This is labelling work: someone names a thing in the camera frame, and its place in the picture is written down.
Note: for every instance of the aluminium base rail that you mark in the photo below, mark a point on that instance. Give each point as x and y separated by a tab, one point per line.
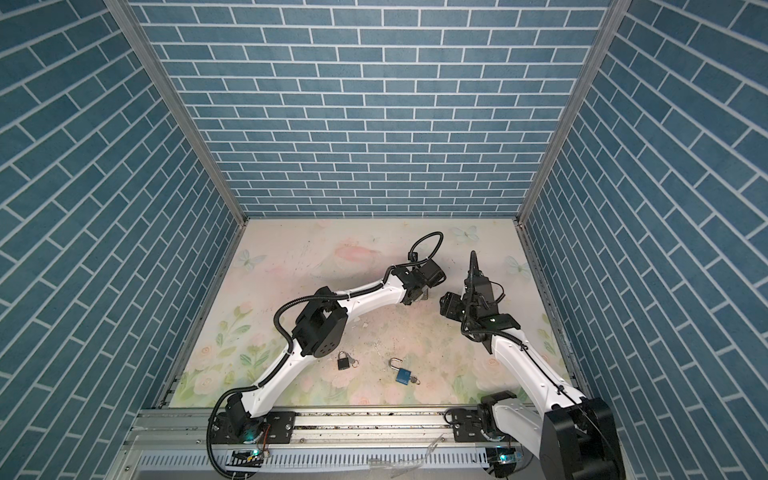
501	437

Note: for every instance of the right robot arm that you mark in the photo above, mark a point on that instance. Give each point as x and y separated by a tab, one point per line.
540	396

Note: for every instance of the black padlock with key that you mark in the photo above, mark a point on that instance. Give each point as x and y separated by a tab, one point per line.
345	361

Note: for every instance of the blue padlock with key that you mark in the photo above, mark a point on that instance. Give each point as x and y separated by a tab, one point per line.
403	375

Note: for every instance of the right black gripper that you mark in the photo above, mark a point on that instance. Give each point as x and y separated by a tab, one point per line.
449	306

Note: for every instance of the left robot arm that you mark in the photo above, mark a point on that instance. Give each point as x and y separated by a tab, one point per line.
313	327

